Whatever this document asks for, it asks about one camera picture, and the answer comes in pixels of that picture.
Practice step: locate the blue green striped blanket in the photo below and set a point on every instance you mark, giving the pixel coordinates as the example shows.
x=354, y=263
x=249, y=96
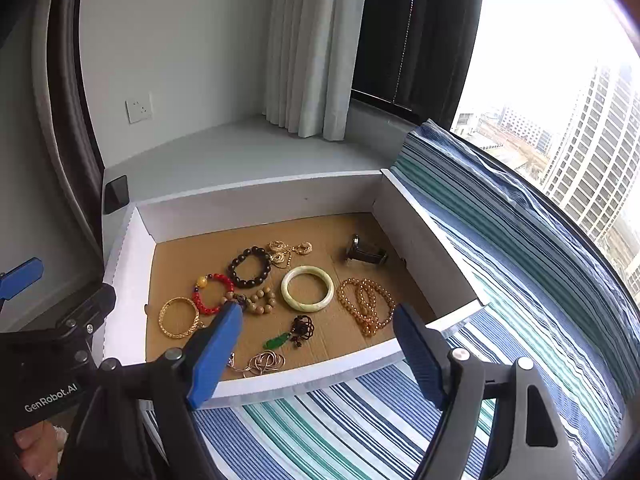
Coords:
x=500, y=270

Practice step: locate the pale jade bangle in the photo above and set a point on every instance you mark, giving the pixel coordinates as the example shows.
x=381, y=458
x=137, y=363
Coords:
x=286, y=292

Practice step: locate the high-rise buildings outside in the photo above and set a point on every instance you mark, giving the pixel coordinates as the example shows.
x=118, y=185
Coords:
x=590, y=150

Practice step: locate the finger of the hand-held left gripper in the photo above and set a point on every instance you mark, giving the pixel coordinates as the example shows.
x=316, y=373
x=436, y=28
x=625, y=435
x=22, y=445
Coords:
x=20, y=275

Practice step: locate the small black device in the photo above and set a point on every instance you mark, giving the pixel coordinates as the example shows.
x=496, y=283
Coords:
x=116, y=194

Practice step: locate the white wall socket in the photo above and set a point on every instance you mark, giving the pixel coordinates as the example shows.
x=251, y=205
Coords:
x=139, y=107

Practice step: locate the green pendant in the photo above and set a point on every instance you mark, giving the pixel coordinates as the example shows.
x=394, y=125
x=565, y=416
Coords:
x=302, y=327

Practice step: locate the person's left hand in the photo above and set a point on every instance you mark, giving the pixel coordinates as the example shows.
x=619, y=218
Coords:
x=35, y=452

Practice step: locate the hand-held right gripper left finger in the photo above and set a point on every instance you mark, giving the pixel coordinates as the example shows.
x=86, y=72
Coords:
x=215, y=355

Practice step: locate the brown curtain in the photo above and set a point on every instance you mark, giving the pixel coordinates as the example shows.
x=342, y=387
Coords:
x=75, y=160

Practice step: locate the gold bangle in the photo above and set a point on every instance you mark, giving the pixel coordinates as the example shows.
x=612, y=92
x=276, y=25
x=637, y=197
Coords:
x=179, y=300

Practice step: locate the white curtain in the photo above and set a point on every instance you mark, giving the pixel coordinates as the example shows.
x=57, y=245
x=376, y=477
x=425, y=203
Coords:
x=310, y=50

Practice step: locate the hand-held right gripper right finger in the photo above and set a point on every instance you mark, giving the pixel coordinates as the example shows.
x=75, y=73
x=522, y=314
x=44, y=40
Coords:
x=420, y=355

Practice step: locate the white cardboard box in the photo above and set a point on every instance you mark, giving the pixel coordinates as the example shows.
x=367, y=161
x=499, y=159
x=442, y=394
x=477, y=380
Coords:
x=300, y=195

